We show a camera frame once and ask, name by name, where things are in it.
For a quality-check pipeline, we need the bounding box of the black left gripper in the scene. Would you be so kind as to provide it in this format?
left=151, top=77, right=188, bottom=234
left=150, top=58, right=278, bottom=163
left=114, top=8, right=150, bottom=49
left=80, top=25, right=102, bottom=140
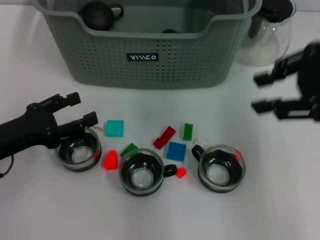
left=0, top=91, right=99, bottom=162

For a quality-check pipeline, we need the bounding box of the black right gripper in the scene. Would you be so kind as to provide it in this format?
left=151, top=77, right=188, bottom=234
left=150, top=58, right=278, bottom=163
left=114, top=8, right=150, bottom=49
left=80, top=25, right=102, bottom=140
left=251, top=42, right=320, bottom=123

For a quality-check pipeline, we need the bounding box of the orange-red slope brick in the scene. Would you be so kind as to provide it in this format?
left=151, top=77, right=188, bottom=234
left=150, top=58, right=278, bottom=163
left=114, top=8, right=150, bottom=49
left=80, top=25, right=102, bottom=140
left=103, top=149, right=118, bottom=171

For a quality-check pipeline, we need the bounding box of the grey-green perforated storage bin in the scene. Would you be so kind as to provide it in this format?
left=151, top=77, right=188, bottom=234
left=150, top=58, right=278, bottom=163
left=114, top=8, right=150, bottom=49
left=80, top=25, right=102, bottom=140
left=37, top=0, right=263, bottom=90

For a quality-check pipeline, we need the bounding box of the teal square plate brick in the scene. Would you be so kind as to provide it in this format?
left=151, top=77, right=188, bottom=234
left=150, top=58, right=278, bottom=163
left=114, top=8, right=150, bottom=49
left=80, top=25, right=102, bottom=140
left=103, top=119, right=125, bottom=138

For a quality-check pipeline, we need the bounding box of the glass carafe black lid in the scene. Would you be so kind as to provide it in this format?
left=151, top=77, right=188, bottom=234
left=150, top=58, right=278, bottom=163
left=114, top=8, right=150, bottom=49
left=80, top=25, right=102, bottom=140
left=234, top=0, right=297, bottom=66

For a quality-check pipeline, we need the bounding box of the green rectangular brick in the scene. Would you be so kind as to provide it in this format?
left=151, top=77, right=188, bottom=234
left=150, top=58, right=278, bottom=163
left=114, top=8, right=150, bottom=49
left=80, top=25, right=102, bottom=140
left=182, top=122, right=195, bottom=141
left=120, top=142, right=138, bottom=158

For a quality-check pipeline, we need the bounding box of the dark red long brick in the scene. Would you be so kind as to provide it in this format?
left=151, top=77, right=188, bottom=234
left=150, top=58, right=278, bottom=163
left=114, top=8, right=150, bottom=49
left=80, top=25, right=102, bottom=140
left=152, top=125, right=177, bottom=150

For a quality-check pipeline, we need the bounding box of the black clay teapot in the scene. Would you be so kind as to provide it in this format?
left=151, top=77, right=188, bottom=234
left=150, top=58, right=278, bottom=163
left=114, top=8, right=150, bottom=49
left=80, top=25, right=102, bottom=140
left=79, top=1, right=125, bottom=31

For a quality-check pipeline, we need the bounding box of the blue square plate brick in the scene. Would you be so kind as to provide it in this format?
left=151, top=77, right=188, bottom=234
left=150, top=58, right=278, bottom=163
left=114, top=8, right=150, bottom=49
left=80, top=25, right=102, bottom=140
left=166, top=141, right=187, bottom=161

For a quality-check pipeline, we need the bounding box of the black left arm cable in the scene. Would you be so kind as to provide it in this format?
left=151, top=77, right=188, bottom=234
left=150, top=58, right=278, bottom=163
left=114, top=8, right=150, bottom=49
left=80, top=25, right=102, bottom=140
left=0, top=154, right=15, bottom=179

